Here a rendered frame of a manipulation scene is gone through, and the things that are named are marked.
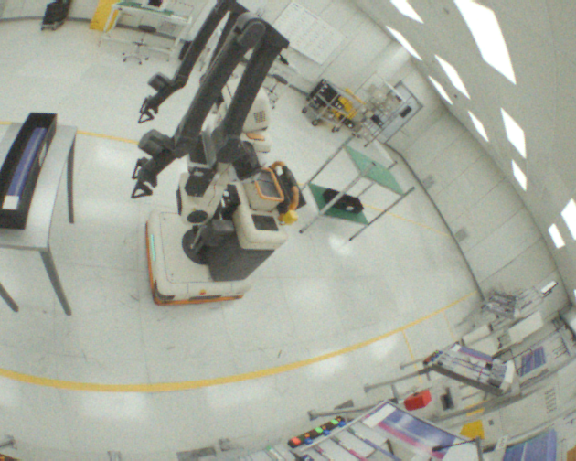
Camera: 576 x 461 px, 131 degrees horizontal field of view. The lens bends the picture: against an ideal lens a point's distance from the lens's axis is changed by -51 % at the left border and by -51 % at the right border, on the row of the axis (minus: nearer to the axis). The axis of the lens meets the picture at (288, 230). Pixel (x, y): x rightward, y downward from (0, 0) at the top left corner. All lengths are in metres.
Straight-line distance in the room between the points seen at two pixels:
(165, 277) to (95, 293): 0.52
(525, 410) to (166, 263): 2.76
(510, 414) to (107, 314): 2.91
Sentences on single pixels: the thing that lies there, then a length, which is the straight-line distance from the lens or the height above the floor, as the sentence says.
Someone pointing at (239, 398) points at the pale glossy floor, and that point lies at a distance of 1.84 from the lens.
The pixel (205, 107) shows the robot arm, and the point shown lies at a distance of 0.72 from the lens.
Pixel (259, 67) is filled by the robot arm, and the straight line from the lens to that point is 0.70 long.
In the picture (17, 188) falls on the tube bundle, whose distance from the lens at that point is 1.15.
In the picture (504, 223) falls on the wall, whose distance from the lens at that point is 9.52.
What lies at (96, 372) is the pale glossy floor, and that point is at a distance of 1.67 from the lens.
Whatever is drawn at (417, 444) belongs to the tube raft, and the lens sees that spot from 1.41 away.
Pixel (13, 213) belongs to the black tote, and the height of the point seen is 0.89.
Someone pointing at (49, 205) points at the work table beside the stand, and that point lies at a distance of 1.12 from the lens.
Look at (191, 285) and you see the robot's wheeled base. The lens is 1.60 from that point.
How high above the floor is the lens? 1.66
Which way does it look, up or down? 37 degrees down
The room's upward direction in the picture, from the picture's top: 46 degrees clockwise
